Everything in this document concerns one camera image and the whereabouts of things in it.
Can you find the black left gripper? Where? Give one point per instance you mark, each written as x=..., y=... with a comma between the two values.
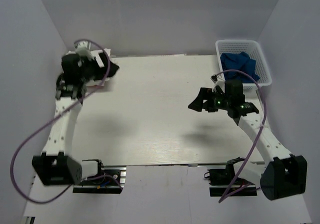
x=101, y=72

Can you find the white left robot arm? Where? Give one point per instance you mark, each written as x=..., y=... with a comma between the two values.
x=55, y=165

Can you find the white green raglan t-shirt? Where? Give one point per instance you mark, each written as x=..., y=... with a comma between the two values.
x=102, y=67

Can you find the blue crumpled t-shirt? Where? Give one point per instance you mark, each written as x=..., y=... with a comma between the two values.
x=241, y=62

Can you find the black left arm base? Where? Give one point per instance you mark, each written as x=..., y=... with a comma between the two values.
x=111, y=181

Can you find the folded white t-shirt stack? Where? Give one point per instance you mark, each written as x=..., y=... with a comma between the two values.
x=81, y=67

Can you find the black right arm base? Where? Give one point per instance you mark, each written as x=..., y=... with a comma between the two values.
x=219, y=179

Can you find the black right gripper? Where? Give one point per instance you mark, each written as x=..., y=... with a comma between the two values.
x=205, y=93

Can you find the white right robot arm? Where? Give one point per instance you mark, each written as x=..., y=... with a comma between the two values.
x=284, y=174

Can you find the white plastic basket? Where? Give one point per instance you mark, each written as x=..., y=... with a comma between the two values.
x=253, y=49

